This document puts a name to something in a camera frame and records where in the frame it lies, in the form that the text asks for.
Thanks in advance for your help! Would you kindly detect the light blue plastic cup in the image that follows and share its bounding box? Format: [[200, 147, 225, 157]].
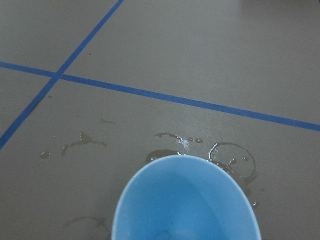
[[111, 155, 262, 240]]

